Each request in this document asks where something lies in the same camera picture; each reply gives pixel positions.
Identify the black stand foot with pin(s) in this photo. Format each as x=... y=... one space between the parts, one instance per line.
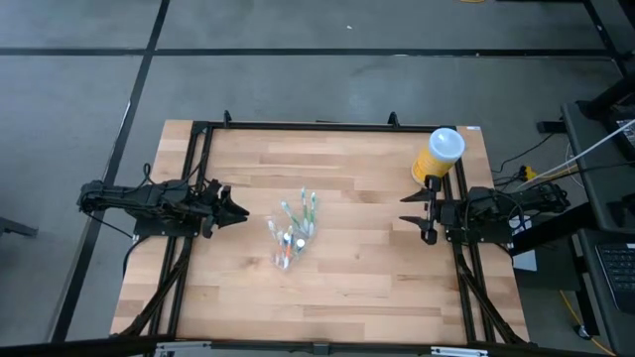
x=17 y=228

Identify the black laptop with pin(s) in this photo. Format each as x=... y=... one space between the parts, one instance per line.
x=620 y=270

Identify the silver bracket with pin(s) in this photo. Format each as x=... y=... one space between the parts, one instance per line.
x=459 y=352
x=181 y=349

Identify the black aluminium table frame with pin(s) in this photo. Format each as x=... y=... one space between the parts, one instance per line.
x=322 y=125

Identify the black crossbar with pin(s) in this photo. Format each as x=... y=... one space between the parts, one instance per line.
x=74 y=347

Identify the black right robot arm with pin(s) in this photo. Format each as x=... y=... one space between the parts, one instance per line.
x=496 y=203

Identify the yellow wipes canister white lid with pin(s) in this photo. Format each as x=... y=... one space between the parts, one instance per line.
x=439 y=154

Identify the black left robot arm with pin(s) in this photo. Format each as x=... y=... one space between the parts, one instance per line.
x=134 y=196

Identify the yellow plug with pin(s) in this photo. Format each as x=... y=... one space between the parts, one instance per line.
x=530 y=173

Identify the green white toothbrush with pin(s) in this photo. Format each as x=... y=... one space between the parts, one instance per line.
x=304 y=208
x=292 y=217
x=313 y=213

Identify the black side desk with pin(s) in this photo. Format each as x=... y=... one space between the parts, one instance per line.
x=588 y=277

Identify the teal mouthwash bottle white cap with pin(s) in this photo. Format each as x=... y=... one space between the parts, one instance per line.
x=287 y=237
x=300 y=243

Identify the clear acrylic organizer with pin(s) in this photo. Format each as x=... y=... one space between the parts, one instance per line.
x=297 y=258

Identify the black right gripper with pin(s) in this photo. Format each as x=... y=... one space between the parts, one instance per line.
x=441 y=215

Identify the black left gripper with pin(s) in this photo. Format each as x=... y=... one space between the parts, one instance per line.
x=212 y=208

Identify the white paper label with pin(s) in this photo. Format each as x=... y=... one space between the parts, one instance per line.
x=528 y=260

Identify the white rod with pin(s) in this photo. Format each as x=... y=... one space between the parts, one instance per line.
x=575 y=156

